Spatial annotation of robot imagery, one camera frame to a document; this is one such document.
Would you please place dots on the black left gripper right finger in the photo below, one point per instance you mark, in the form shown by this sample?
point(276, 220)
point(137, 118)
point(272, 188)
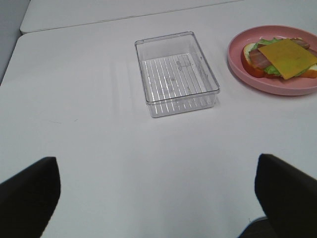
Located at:
point(287, 196)

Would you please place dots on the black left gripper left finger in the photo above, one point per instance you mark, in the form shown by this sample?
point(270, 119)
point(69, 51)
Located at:
point(28, 199)

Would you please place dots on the white bread slice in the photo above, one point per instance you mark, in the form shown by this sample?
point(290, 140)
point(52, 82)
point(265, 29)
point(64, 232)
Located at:
point(247, 64)

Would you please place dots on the green lettuce leaf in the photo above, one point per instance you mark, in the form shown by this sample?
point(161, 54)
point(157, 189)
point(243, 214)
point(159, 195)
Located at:
point(270, 69)

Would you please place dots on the yellow cheese slice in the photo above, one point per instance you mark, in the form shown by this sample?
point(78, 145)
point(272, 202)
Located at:
point(292, 58)

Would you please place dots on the bacon strip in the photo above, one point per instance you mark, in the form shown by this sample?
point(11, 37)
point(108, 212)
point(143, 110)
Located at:
point(254, 57)

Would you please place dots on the pink round plate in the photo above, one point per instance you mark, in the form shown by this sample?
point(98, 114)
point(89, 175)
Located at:
point(292, 87)

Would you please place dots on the clear left plastic tray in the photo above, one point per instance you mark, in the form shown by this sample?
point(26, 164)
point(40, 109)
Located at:
point(176, 76)

